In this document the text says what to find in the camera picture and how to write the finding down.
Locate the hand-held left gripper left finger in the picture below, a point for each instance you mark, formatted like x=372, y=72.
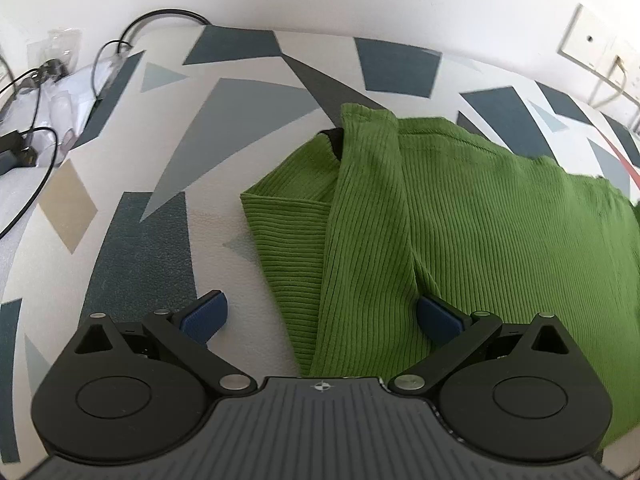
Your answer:
x=206, y=316

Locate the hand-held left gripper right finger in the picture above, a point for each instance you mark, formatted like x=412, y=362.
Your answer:
x=439, y=321

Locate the green ribbed sweater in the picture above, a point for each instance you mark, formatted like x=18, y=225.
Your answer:
x=475, y=210

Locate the black power adapter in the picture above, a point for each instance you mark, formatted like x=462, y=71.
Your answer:
x=12, y=152

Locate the clear plastic bag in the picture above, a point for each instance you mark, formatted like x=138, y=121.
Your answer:
x=70, y=97

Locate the clear plastic holder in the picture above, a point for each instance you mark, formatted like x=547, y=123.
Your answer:
x=55, y=46

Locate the white wall socket plate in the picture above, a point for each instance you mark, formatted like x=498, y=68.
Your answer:
x=587, y=40

